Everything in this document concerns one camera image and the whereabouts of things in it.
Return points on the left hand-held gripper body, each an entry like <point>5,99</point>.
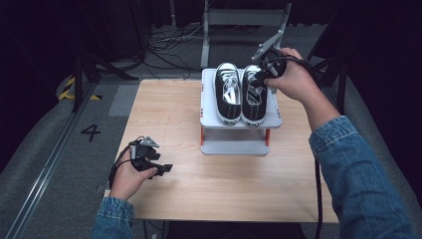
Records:
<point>144,154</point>

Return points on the black stand legs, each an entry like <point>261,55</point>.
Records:
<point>83,69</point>
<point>340,76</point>

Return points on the white two-tier shoe rack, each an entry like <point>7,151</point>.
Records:
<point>207,119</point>

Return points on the person's left hand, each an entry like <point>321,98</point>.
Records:
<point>127,181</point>

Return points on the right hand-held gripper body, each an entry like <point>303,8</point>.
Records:
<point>273,64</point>

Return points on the person's right hand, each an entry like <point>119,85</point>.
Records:
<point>295,79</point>

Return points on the yellow and black floor tape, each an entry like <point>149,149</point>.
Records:
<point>68,91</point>

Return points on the grey metal stand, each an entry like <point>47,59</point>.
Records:
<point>245,18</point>

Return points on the metal floor rail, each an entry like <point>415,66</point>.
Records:
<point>46,166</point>

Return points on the black canvas sneaker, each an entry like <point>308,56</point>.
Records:
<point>253,111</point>
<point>229,111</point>

